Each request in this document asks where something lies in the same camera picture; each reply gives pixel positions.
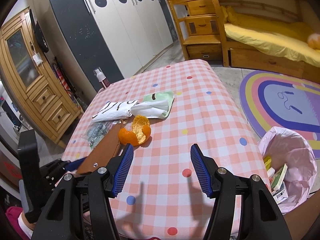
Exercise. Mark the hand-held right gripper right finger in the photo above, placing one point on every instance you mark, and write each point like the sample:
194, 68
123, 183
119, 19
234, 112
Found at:
202, 172

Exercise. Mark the black hanging bag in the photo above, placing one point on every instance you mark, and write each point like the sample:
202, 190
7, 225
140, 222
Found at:
40, 35

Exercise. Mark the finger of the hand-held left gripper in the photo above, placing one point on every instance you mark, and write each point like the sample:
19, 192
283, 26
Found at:
75, 165

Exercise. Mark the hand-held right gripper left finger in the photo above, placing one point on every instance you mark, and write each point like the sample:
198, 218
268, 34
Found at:
122, 172

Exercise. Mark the yellow bedsheet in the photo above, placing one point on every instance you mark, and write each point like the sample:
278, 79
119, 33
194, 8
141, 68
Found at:
262, 35

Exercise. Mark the green snack wrapper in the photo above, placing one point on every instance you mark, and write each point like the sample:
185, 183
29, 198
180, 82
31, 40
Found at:
162, 97

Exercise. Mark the pink checkered tablecloth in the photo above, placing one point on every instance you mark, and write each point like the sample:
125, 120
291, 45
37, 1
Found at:
187, 120

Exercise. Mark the clear spray bottle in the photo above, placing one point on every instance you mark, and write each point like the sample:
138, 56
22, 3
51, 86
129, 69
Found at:
102, 81

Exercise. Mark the pink-lined trash bin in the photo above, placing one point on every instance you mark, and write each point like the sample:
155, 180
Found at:
297, 142

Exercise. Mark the white flat carton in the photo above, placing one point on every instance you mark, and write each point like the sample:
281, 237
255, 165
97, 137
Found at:
278, 180

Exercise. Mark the clear plastic wrapper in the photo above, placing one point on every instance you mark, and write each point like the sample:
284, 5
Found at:
97, 131

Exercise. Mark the yellow pillow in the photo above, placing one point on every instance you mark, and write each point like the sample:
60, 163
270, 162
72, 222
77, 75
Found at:
228, 15

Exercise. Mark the rainbow oval rug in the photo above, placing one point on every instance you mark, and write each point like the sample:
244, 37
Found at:
287, 105

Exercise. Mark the wooden glass-door cabinet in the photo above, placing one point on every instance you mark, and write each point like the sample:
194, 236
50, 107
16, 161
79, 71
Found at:
47, 97

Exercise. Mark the white hanging tag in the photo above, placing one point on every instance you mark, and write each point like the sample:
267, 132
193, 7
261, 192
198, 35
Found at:
37, 60

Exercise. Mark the red striped bag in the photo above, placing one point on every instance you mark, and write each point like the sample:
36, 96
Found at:
65, 82

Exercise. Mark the white striped plastic bag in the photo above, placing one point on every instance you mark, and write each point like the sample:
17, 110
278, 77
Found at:
110, 112

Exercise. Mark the wooden bunk bed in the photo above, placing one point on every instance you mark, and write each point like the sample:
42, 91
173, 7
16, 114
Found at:
262, 60

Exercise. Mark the orange plush toy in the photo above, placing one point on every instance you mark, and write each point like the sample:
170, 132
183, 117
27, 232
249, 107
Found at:
315, 41

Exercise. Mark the wooden stair drawers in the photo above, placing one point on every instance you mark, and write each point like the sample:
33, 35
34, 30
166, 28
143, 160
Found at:
200, 40

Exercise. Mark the white grey wardrobe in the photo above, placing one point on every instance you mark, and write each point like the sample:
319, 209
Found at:
125, 30

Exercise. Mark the person's left forearm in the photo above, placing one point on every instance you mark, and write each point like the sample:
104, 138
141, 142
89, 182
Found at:
15, 220

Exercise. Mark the orange peel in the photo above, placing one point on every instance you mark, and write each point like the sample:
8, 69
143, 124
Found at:
127, 135

